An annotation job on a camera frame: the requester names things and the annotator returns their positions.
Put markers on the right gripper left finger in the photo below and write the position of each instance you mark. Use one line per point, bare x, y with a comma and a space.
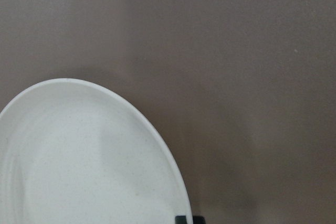
180, 220

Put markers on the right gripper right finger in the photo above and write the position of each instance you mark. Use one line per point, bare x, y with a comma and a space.
199, 220

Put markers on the cream round plate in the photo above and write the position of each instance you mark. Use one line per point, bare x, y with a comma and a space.
75, 152

